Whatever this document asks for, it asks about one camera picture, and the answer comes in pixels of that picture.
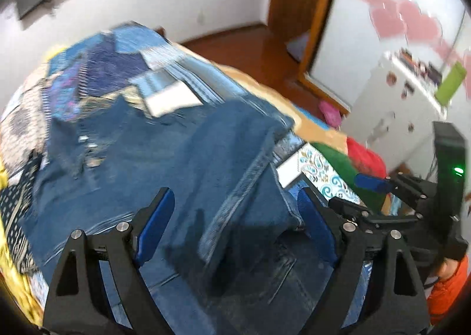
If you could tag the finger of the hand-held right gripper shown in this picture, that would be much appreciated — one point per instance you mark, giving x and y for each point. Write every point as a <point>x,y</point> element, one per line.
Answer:
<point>382,221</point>
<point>371,182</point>

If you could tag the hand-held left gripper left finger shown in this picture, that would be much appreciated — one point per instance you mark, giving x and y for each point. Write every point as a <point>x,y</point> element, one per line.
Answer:
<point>156,224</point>

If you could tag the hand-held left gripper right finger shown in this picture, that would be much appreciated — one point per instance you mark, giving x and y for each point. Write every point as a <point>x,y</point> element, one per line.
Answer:
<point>316,224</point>

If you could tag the blue denim jeans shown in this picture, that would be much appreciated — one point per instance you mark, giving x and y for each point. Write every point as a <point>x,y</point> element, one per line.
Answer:
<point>165,158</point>

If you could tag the person's right forearm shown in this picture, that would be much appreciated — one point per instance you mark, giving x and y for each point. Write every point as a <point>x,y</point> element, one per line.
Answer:
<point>447,294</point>

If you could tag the red cloth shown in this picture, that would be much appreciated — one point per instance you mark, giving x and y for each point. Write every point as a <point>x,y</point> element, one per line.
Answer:
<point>366,156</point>

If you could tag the green cloth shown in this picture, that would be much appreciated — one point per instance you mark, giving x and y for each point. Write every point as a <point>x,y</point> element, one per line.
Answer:
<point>338,165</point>

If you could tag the white cabinet with stickers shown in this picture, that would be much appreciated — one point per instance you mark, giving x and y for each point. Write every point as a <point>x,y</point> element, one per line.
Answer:
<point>397,114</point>

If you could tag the pink slippers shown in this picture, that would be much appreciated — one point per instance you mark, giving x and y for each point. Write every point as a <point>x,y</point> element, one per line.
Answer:
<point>330,112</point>

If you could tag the green cylinder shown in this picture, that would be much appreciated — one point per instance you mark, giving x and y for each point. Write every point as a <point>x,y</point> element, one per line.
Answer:
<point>449,82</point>

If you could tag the row of small cabinet-top things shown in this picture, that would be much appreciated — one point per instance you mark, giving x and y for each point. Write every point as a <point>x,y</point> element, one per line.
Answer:
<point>419,64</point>

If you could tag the tan bed sheet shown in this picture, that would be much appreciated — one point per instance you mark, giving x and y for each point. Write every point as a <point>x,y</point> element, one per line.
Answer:
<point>265,92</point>

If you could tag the yellow fleece blanket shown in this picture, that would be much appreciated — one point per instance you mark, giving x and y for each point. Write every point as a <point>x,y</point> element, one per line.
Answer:
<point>22,294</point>

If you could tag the grey floor mat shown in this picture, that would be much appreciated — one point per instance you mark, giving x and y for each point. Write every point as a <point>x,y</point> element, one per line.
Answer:
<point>297,48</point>

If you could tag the blue patchwork bedspread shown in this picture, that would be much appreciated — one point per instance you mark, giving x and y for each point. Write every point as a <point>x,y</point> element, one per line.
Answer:
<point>121,58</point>

